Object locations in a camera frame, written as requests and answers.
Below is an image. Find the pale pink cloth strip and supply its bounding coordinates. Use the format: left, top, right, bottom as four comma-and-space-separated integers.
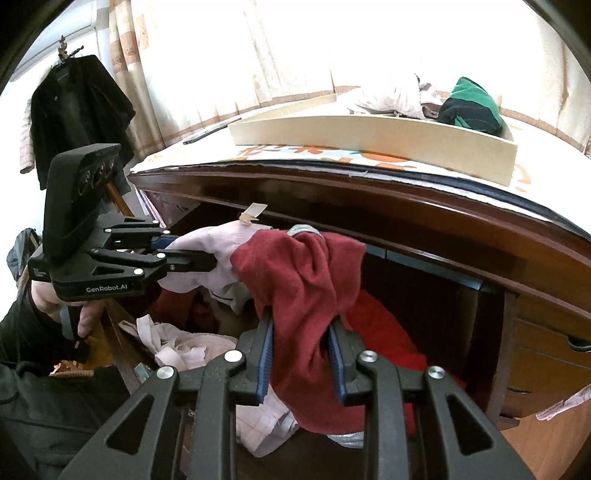
536, 385, 591, 422

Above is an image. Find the green and black underwear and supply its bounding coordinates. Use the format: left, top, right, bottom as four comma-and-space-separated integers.
436, 77, 506, 136

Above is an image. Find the cream patterned underwear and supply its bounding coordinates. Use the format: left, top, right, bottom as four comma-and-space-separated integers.
346, 74, 444, 120

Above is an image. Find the pale pink underwear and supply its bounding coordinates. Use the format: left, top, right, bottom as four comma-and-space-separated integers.
161, 222, 273, 315

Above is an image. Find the grey blue bag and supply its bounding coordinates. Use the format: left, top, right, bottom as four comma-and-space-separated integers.
7, 227, 43, 283

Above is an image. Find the wooden drawer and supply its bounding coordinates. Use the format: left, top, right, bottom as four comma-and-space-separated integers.
99, 277, 490, 480

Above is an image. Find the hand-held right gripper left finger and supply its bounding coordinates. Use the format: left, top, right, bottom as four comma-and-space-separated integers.
58, 308, 274, 480

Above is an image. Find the person's left forearm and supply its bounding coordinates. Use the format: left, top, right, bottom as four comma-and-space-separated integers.
0, 295, 144, 480

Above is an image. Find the pale padded jacket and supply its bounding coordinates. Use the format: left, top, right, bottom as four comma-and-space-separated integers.
18, 119, 38, 175

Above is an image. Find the wooden coat rack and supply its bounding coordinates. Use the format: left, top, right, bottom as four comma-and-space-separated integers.
54, 36, 86, 63

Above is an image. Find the dark red grey-waistband underwear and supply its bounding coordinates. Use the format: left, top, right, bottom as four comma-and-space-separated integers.
231, 224, 368, 435

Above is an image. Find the dark wooden desk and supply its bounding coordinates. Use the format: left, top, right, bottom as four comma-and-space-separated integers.
127, 159, 591, 430

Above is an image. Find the black jacket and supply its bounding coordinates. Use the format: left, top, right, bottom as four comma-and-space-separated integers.
30, 54, 137, 191

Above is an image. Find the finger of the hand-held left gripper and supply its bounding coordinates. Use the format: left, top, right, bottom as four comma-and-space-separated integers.
90, 248, 219, 283
102, 218, 185, 252

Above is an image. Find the black smartphone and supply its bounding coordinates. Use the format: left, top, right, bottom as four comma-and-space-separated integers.
183, 117, 243, 145

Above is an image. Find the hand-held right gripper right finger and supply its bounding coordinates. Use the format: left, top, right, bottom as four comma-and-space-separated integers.
326, 318, 536, 480

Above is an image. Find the person's left hand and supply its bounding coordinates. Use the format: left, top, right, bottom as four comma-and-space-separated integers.
31, 282, 100, 341

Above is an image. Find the bright red underwear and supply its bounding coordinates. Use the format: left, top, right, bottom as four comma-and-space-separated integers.
344, 290, 468, 444

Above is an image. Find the cream and orange curtain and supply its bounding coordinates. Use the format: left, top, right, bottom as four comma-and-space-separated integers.
108, 0, 591, 153

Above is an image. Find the pale pink ruffled cloth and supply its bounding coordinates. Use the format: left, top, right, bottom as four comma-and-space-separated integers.
119, 314, 237, 372

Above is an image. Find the shallow tan cardboard tray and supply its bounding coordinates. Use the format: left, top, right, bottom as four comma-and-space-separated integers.
228, 90, 519, 188

